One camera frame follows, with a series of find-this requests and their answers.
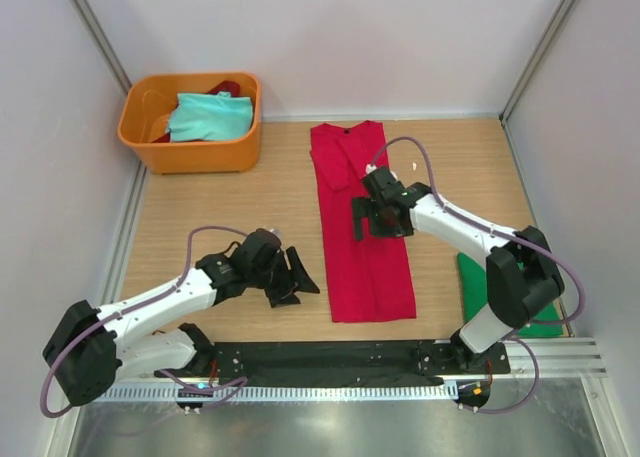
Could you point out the orange plastic bin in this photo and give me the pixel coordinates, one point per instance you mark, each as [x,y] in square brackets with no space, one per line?
[156,95]

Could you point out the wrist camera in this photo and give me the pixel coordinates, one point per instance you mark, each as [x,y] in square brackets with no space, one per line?
[260,244]
[382,179]

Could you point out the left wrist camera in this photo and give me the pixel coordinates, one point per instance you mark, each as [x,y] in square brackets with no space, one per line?
[260,244]

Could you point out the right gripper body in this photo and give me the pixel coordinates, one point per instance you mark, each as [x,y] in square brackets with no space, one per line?
[381,226]

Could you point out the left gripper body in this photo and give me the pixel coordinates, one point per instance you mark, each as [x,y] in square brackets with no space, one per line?
[264,280]

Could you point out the folded green t-shirt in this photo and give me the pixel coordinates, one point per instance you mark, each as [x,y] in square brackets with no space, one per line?
[473,284]

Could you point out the red t-shirt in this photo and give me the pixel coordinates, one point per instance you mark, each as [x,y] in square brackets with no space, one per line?
[368,280]

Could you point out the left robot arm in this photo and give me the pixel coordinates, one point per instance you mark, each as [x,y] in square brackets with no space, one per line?
[93,348]

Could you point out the dark red garment in bin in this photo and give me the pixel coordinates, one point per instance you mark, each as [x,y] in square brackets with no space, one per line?
[226,88]

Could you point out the orange garment in bin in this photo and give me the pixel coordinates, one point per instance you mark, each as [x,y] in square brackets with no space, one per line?
[159,130]

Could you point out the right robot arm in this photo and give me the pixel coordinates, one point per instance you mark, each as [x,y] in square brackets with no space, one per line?
[521,277]

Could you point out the aluminium frame rail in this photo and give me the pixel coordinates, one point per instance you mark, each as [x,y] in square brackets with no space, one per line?
[553,357]

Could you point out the teal t-shirt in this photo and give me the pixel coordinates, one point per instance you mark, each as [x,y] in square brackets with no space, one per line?
[210,117]

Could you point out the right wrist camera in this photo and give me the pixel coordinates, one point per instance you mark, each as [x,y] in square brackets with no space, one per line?
[382,179]

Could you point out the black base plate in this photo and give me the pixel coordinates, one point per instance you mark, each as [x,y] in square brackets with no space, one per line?
[366,364]

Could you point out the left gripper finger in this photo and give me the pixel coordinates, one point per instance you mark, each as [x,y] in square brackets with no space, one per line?
[281,300]
[303,282]

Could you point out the slotted cable duct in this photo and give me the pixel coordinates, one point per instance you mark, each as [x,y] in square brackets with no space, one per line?
[169,392]

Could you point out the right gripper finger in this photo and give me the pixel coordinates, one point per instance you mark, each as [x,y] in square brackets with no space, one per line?
[361,227]
[361,206]

